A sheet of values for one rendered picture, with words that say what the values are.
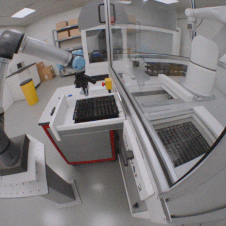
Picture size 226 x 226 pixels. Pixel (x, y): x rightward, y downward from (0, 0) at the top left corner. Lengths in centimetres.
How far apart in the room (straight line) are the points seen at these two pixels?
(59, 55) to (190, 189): 60
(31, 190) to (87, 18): 144
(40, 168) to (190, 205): 60
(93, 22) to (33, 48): 90
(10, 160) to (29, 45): 53
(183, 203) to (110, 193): 109
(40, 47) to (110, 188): 127
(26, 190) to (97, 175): 89
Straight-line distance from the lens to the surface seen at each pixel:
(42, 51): 53
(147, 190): 30
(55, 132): 53
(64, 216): 134
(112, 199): 123
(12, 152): 64
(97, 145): 102
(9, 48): 52
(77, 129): 52
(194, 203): 17
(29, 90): 313
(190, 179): 16
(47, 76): 503
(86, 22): 131
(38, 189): 59
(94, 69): 133
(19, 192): 66
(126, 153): 36
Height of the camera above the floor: 122
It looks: 38 degrees down
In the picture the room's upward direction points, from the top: 4 degrees counter-clockwise
